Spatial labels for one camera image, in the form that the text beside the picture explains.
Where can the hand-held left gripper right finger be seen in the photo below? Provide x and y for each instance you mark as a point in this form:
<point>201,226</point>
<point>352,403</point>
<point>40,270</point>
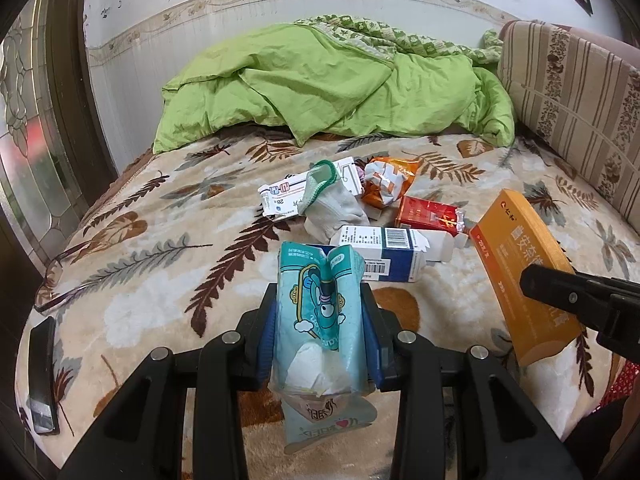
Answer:
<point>374,355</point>

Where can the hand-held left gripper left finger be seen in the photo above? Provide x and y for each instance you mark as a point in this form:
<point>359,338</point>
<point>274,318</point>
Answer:
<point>266,345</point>

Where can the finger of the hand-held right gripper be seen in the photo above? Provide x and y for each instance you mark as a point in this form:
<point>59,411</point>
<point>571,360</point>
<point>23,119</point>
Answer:
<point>560,290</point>

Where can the orange medicine box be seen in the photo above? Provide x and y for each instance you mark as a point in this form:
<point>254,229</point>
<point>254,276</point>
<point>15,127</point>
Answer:
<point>510,260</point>

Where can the teal cartoon tissue pack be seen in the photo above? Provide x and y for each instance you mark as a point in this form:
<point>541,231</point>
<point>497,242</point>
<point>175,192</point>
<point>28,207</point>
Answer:
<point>320,310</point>

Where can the white and blue medicine box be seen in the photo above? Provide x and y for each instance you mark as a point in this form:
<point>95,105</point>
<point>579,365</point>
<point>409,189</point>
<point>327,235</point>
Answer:
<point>395,255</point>

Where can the red plastic basket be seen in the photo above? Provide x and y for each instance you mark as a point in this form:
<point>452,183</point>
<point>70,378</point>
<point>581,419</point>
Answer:
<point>625,385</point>

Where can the grey sock with green trim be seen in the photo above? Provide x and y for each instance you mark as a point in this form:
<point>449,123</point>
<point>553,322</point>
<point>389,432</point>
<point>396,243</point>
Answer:
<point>330,210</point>

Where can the red cigarette box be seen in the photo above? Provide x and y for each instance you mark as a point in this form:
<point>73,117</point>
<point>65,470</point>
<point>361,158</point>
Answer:
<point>425,212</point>

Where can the orange wrapper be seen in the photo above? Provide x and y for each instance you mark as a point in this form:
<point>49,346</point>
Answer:
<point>395,180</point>

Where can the person's dark trousers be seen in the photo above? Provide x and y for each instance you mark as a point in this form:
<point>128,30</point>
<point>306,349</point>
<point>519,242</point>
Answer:
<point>600,430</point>

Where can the white box with red print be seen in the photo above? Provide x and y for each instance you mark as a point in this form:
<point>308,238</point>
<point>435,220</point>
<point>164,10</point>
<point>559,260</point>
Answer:
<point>285,195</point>

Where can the leaf printed blanket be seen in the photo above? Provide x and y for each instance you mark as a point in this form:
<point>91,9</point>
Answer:
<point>150,240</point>

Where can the striped floral headboard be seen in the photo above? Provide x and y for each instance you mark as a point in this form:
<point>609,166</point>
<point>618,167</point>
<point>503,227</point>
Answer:
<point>575,90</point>

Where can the black phone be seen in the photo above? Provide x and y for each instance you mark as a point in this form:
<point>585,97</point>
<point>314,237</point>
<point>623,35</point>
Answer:
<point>44,370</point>

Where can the green quilt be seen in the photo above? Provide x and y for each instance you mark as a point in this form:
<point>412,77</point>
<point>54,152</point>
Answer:
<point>300,75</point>

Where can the patterned glass door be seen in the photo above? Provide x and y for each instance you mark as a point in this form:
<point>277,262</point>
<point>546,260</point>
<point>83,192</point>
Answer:
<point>30,110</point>

